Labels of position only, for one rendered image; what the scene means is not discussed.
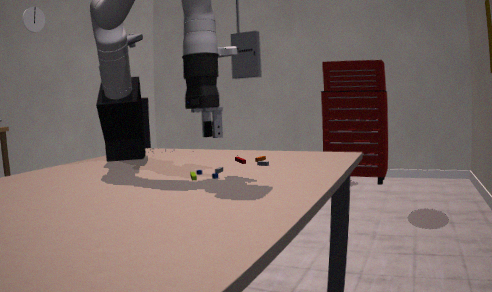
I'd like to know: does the red rod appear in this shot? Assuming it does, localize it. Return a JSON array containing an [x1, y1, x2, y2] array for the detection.
[[235, 157, 246, 164]]

